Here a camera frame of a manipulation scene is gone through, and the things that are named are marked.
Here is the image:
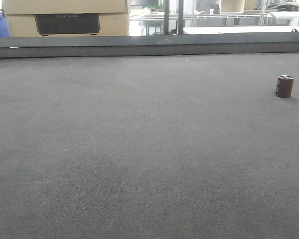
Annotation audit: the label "orange cylindrical capacitor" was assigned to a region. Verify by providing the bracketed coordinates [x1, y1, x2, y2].
[275, 75, 294, 98]

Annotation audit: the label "white background table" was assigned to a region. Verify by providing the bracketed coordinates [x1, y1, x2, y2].
[183, 25, 299, 35]

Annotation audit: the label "upper cardboard box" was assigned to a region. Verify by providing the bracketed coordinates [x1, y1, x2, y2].
[2, 0, 130, 15]

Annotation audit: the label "lower cardboard box black handle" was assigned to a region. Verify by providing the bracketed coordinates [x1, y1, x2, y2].
[6, 13, 129, 37]

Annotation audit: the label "black vertical metal post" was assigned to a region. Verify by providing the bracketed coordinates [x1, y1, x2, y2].
[163, 0, 169, 35]

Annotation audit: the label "dark metal table rail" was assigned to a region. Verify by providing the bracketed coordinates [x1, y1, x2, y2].
[0, 32, 299, 59]

